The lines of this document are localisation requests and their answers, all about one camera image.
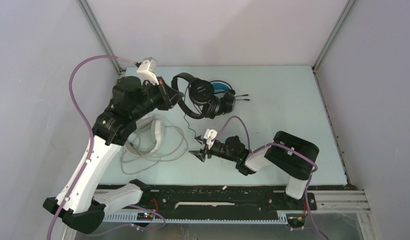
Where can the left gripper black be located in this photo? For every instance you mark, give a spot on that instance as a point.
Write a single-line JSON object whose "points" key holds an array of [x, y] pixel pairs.
{"points": [[169, 96]]}

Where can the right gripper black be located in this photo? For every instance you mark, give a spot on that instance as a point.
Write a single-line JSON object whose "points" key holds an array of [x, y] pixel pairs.
{"points": [[201, 154]]}

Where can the small black headphones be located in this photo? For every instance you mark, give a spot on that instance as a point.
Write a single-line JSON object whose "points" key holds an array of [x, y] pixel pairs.
{"points": [[201, 93]]}

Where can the white gaming headphones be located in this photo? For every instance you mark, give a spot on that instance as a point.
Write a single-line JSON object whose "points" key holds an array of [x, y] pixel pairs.
{"points": [[147, 142]]}

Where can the large black blue headphones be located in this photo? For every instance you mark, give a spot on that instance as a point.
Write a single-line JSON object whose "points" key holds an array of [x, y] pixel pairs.
{"points": [[223, 100]]}

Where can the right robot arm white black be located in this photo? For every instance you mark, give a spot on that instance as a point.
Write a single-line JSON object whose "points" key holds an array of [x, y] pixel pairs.
{"points": [[295, 156]]}

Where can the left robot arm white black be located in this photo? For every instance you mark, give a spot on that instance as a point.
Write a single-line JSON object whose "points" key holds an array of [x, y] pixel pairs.
{"points": [[76, 205]]}

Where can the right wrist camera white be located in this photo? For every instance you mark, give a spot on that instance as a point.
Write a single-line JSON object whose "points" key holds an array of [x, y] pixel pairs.
{"points": [[209, 136]]}

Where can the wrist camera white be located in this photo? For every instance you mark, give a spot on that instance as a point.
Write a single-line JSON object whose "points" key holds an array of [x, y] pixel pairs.
{"points": [[209, 136], [146, 71]]}

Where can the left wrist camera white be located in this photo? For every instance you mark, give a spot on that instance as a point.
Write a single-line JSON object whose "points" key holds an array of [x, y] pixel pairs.
{"points": [[146, 71]]}

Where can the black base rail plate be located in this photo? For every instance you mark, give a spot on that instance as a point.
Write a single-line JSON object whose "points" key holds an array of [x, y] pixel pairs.
{"points": [[224, 203]]}

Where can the white slotted cable duct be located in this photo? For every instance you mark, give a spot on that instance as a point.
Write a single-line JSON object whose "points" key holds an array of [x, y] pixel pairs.
{"points": [[142, 217]]}

